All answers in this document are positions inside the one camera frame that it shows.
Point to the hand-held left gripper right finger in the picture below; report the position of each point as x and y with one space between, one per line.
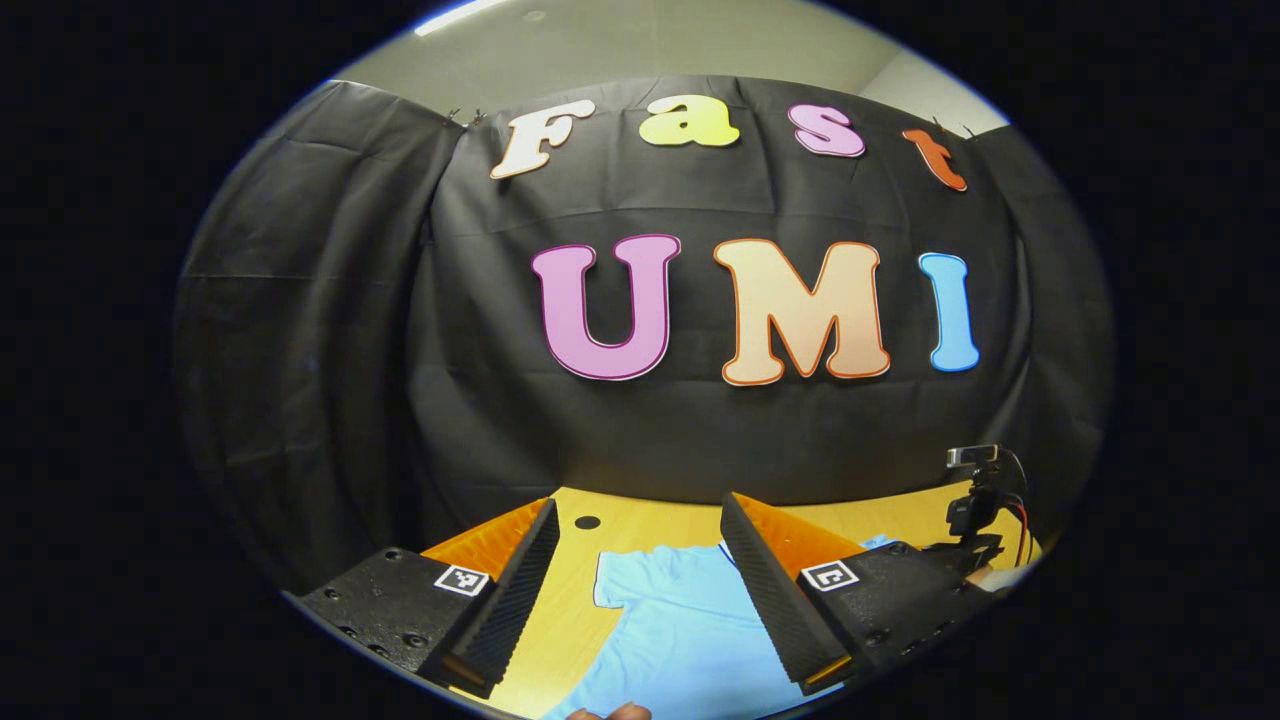
770 605

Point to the black webcam on stand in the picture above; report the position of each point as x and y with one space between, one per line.
975 510

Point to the light blue T-shirt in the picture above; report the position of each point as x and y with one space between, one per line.
680 640

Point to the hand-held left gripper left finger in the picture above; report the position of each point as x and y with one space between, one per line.
510 610

